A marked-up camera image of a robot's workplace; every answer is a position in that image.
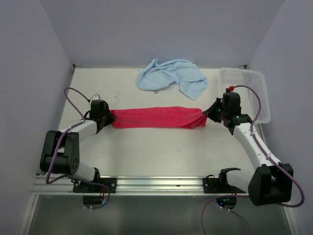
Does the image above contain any red towel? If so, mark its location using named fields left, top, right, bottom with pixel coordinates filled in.
left=111, top=106, right=207, bottom=129

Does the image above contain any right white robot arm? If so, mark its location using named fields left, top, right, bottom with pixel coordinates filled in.
left=204, top=90, right=293, bottom=206

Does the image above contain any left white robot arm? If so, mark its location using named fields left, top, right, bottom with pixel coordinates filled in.
left=40, top=100, right=115, bottom=192

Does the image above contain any white plastic basket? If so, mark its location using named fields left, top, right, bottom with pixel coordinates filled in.
left=218, top=68, right=271, bottom=124

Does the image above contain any light blue towel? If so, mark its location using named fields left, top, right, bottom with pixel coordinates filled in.
left=136, top=58, right=209, bottom=100

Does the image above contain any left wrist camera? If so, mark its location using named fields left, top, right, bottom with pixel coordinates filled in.
left=89, top=94, right=101, bottom=102

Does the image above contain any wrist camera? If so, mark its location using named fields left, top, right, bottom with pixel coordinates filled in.
left=225, top=86, right=235, bottom=93
left=89, top=94, right=101, bottom=102

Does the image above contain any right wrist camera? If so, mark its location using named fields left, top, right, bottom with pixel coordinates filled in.
left=225, top=86, right=235, bottom=93

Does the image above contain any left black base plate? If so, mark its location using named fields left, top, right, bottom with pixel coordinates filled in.
left=73, top=177, right=117, bottom=193

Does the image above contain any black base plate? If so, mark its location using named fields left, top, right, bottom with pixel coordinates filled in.
left=202, top=178, right=234, bottom=194
left=73, top=177, right=117, bottom=193

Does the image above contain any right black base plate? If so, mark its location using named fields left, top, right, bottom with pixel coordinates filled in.
left=202, top=178, right=234, bottom=194

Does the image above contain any aluminium mounting rail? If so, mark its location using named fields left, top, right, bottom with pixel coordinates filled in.
left=33, top=175, right=245, bottom=196

